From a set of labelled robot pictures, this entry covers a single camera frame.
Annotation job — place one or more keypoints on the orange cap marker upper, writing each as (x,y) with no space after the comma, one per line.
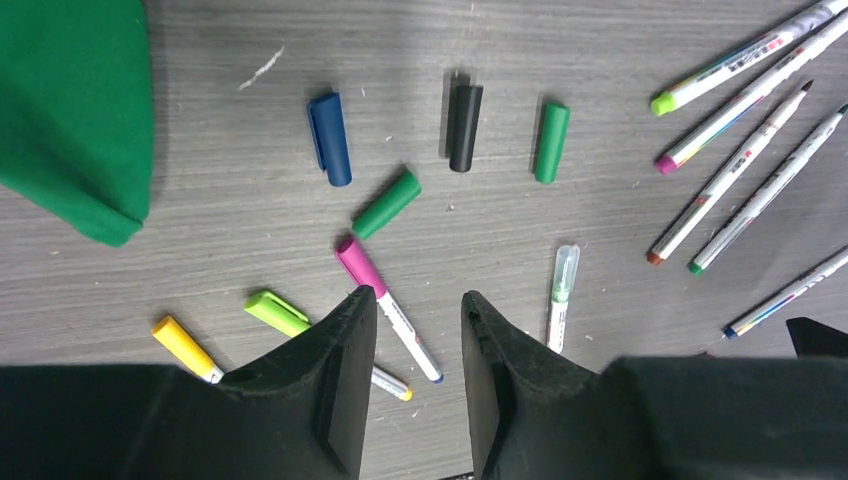
(179,343)

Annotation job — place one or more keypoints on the magenta cap marker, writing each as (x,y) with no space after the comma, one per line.
(751,96)

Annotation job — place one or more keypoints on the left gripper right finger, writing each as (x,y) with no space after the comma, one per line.
(534,414)

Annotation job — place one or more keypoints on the purple cap marker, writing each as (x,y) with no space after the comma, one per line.
(354,260)

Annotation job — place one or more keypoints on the black cap marker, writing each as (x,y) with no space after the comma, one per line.
(724,178)

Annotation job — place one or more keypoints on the blue pen cap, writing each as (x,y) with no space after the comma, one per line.
(325,118)

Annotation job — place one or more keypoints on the grey clear cap marker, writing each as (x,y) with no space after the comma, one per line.
(563,280)

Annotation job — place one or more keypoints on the black pen cap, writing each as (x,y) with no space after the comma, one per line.
(466,105)

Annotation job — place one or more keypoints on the small marker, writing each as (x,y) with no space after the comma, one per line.
(746,56)

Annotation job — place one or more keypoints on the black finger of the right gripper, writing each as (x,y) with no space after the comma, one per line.
(813,339)

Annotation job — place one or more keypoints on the green t-shirt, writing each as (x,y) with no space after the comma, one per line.
(77,112)

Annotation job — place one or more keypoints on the light green cap marker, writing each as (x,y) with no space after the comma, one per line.
(277,313)

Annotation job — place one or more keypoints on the dark green pen cap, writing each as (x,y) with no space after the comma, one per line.
(386,205)

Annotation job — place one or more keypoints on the blue cap marker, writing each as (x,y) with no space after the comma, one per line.
(795,289)

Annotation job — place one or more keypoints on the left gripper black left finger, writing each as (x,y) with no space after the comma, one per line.
(297,412)

